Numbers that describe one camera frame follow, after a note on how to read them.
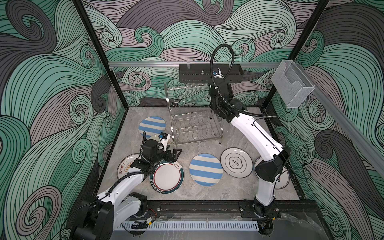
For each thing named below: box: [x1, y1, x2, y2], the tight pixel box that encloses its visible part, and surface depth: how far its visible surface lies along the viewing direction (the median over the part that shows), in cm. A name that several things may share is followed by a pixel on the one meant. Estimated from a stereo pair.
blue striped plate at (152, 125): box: [138, 116, 167, 139], surface depth 110 cm
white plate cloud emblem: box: [220, 147, 254, 179], surface depth 91 cm
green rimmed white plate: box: [149, 160, 185, 195], surface depth 84 cm
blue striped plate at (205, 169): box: [189, 153, 224, 187], surface depth 89 cm
